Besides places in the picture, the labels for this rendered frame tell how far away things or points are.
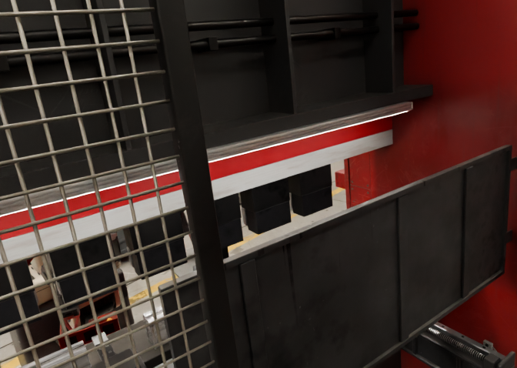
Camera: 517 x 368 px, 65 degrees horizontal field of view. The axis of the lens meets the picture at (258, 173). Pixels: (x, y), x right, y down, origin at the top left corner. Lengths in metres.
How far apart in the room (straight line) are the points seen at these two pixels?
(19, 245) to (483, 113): 1.41
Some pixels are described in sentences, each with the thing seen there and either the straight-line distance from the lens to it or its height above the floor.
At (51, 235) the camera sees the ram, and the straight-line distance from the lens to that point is 1.12.
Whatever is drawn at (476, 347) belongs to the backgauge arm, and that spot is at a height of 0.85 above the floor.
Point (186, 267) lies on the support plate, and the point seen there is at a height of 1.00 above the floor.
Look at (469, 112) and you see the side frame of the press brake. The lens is 1.55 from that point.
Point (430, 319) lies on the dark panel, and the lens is 1.31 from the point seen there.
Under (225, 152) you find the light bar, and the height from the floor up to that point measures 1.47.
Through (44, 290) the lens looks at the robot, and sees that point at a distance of 2.20.
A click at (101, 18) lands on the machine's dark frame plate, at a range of 0.93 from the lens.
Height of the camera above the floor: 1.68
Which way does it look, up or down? 16 degrees down
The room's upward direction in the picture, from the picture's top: 7 degrees counter-clockwise
